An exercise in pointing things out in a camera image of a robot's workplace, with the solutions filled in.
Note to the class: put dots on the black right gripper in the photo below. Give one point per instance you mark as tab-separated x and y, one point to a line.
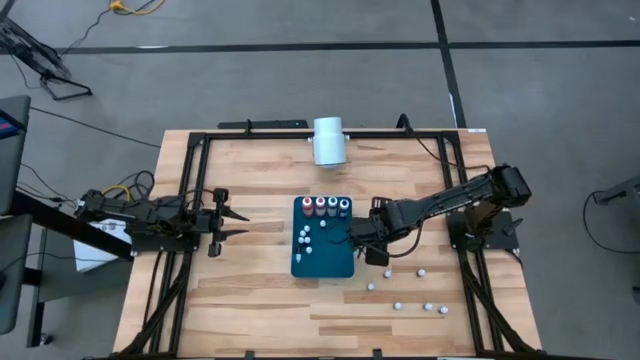
372	232

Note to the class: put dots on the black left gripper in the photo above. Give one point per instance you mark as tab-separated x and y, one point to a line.
218	222

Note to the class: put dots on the large black-capped dye bottle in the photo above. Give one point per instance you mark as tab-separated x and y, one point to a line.
344	206

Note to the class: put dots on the large orange-capped dye bottle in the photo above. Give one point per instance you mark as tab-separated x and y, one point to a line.
307	206

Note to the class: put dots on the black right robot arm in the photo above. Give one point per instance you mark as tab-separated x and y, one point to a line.
450	197

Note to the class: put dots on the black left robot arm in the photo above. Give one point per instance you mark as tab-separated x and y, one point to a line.
130	212

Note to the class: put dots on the blue plastic bin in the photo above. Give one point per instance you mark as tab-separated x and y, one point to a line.
330	260

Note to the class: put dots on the white cylindrical lamp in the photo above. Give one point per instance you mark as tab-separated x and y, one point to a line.
329	142

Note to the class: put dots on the black power strip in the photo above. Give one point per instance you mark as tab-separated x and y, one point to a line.
265	124

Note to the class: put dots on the grey metal stand foot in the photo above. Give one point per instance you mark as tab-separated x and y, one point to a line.
620	190

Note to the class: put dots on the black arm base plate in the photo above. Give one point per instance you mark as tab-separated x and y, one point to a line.
160	245
500	240

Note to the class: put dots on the black desk frame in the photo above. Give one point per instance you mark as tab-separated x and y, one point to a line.
75	235

